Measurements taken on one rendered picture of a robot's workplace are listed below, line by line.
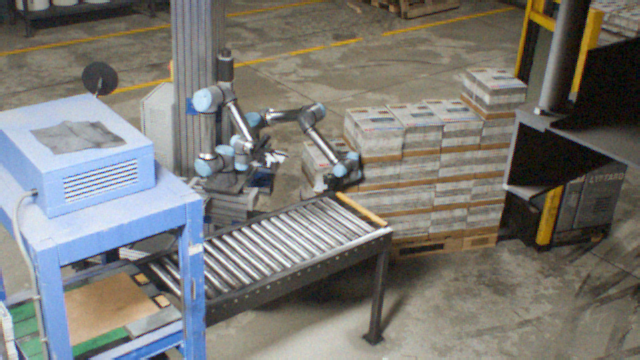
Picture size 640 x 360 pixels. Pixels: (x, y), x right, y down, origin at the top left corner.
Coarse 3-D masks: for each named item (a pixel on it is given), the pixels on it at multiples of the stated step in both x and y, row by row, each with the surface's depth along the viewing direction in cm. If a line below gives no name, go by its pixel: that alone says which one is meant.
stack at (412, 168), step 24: (312, 144) 506; (336, 144) 508; (312, 168) 494; (360, 168) 491; (384, 168) 496; (408, 168) 502; (432, 168) 508; (456, 168) 514; (312, 192) 499; (360, 192) 499; (384, 192) 504; (408, 192) 510; (432, 192) 516; (456, 192) 525; (408, 216) 521; (432, 216) 528; (456, 216) 535; (432, 240) 540; (456, 240) 546; (360, 264) 529
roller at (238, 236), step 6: (234, 234) 411; (240, 234) 410; (240, 240) 407; (246, 240) 405; (246, 246) 403; (252, 246) 400; (252, 252) 399; (258, 252) 396; (264, 252) 396; (258, 258) 396; (264, 258) 392; (270, 258) 391; (270, 264) 388; (276, 264) 387; (276, 270) 385
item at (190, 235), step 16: (192, 192) 299; (192, 208) 294; (192, 224) 298; (192, 240) 301; (192, 256) 305; (192, 272) 309; (192, 288) 312; (192, 304) 316; (192, 320) 320; (192, 336) 325; (192, 352) 329
